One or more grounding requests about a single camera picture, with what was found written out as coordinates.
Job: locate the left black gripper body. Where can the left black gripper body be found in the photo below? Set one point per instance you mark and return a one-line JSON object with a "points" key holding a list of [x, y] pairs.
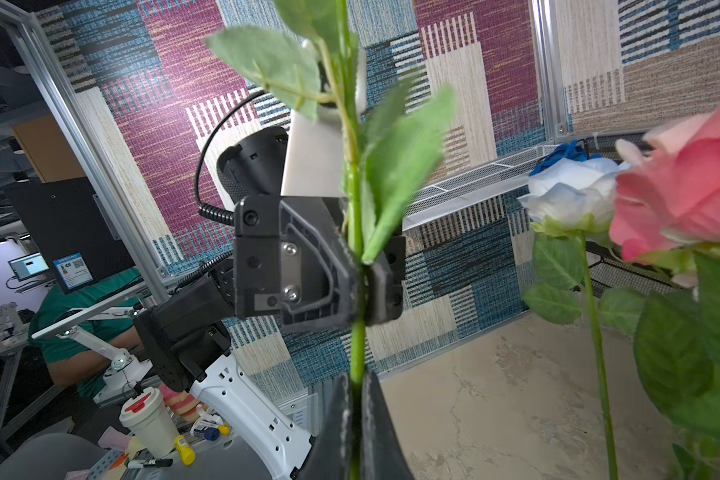
{"points": [[257, 257]]}

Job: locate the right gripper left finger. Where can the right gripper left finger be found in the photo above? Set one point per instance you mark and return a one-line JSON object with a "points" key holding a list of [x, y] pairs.
{"points": [[331, 455]]}

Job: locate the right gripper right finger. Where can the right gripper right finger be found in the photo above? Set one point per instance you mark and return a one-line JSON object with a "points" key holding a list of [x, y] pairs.
{"points": [[382, 455]]}

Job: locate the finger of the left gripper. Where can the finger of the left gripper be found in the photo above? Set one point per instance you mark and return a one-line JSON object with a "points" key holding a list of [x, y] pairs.
{"points": [[319, 278], [386, 274]]}

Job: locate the small white rose stem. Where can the small white rose stem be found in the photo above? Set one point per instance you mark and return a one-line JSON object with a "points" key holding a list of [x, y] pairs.
{"points": [[388, 155]]}

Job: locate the blue rose stem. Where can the blue rose stem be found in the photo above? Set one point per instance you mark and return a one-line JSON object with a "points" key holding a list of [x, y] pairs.
{"points": [[576, 151]]}

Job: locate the large pink rose stem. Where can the large pink rose stem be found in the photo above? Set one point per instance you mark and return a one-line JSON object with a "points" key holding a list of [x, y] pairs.
{"points": [[667, 215]]}

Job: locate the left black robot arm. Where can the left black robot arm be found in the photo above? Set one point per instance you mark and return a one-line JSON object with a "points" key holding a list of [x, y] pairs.
{"points": [[186, 337]]}

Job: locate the white paper cup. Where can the white paper cup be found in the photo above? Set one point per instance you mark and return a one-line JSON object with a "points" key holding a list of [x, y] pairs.
{"points": [[147, 417]]}

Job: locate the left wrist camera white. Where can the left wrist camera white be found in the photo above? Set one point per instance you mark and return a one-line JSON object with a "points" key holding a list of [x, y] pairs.
{"points": [[314, 155]]}

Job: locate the white mesh wall basket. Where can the white mesh wall basket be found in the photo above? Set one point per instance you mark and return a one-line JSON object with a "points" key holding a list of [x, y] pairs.
{"points": [[466, 189]]}

